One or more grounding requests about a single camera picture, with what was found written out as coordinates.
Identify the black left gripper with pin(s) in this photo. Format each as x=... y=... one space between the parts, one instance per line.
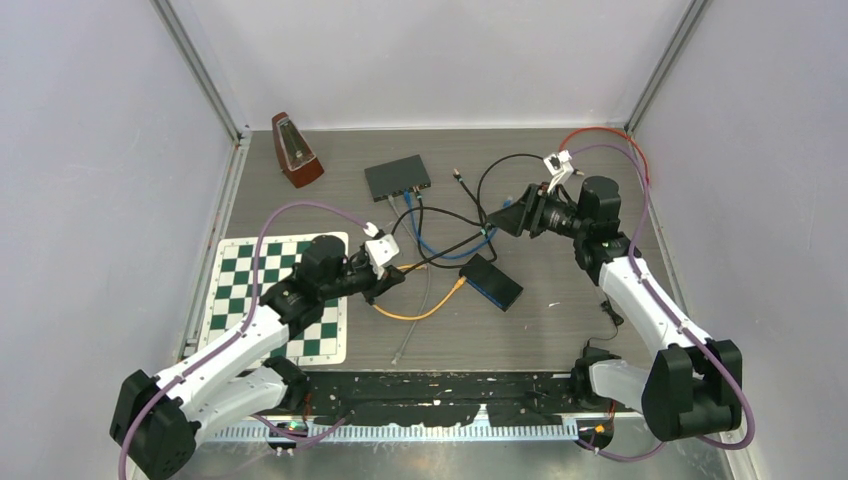
x=389 y=276

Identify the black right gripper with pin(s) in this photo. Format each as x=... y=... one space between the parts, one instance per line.
x=532 y=205

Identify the black blue network switch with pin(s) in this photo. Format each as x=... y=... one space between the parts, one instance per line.
x=491 y=282

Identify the dark grey network switch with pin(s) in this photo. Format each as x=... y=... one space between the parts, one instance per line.
x=394 y=178

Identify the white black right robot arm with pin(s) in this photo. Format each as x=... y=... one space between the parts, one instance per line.
x=693 y=387

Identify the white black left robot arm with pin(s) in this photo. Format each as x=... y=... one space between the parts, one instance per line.
x=160 y=420

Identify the green white chessboard mat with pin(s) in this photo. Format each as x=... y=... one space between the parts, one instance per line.
x=229 y=296

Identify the brown wooden metronome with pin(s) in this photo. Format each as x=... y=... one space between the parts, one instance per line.
x=296 y=158

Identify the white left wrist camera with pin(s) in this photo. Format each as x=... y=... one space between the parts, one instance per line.
x=381 y=248

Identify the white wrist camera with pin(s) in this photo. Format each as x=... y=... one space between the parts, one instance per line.
x=381 y=248
x=559 y=166

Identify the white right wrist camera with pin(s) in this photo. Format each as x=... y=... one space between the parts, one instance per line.
x=559 y=166

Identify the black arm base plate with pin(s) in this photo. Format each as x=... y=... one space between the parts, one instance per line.
x=440 y=399

